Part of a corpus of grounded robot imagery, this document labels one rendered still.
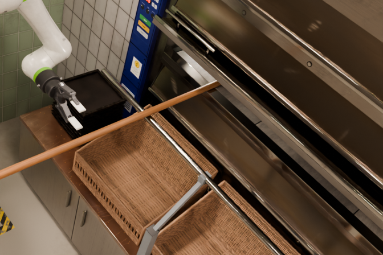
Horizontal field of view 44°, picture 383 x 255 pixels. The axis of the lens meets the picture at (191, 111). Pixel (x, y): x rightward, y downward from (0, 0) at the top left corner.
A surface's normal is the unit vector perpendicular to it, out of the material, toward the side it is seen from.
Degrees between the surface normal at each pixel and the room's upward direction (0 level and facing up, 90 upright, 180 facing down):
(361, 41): 70
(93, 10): 90
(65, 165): 0
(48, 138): 0
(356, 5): 90
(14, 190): 0
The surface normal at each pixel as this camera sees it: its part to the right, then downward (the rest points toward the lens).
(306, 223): -0.57, 0.06
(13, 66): 0.65, 0.64
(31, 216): 0.27, -0.70
